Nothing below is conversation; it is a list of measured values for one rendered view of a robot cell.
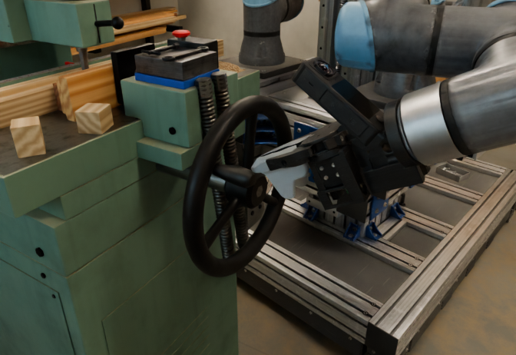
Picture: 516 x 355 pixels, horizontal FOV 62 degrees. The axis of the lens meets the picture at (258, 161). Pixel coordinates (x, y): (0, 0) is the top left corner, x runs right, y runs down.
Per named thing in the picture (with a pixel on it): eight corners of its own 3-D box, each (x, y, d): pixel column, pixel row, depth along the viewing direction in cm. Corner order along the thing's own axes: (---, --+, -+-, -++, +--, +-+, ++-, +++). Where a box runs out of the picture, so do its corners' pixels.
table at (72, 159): (61, 245, 50) (50, 200, 47) (-71, 179, 64) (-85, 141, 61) (297, 101, 96) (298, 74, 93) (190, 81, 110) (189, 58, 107)
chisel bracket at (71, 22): (84, 58, 71) (74, 3, 67) (32, 48, 77) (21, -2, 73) (119, 50, 76) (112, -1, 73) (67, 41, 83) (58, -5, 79)
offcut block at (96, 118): (90, 123, 68) (87, 102, 66) (114, 124, 67) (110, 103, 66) (78, 133, 64) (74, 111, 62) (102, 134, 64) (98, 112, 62)
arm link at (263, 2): (235, 31, 134) (234, -17, 128) (256, 24, 144) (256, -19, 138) (269, 34, 129) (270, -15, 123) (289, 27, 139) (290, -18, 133)
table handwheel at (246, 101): (315, 135, 81) (265, 285, 77) (228, 116, 91) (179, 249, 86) (252, 61, 56) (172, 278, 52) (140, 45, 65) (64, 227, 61)
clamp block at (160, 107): (187, 150, 66) (183, 93, 62) (124, 132, 72) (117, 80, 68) (240, 121, 77) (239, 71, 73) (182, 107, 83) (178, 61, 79)
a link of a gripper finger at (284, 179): (256, 210, 55) (315, 196, 49) (236, 169, 54) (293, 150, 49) (268, 199, 58) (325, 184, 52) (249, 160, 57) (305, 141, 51)
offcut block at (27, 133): (46, 154, 58) (38, 124, 56) (18, 158, 56) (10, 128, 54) (45, 144, 60) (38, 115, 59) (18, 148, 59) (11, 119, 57)
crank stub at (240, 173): (260, 174, 56) (253, 191, 55) (223, 163, 58) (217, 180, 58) (253, 168, 54) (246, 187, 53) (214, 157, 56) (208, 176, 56)
